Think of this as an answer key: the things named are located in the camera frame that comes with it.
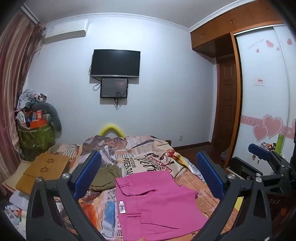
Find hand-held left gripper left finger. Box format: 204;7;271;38
26;151;109;241

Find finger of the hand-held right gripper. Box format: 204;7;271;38
248;143;292;168
228;157;265;181

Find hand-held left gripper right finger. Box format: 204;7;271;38
190;151;272;241

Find pink pants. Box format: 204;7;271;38
115;171;207;241

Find olive green pants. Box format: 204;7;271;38
89;164;122;192

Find green bottle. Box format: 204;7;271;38
276;133;284;155

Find brown carved wooden board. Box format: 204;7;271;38
16;171;41;195
24;152;70;179

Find yellow foam arch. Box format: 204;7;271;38
99;123;126;138

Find printed blanket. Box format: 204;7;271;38
44;135;240;241

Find brown wooden door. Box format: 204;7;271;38
211;56;238;160

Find green patterned storage bag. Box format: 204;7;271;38
17;123;56;161

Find grey plush pillow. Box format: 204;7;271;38
31;102;62;131

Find orange box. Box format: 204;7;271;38
30;119;48;129

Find small black monitor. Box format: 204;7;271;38
100;78;129;99

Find pile of clothes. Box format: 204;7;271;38
18;89;48;110

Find striped curtain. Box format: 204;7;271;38
0;9;45;193

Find wooden overhead cabinet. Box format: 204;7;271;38
190;0;286;56

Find white air conditioner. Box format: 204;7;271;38
43;19;89;45

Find black cable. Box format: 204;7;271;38
115;91;123;110

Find black wall television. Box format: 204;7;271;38
90;49;141;78

